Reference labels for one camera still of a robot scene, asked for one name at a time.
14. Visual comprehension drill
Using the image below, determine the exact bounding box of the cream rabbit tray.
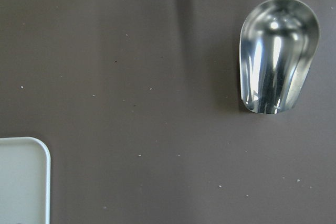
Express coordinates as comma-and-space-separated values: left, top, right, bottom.
1, 137, 51, 223

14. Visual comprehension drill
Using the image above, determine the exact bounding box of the metal scoop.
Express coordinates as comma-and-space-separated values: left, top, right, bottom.
239, 0, 320, 114

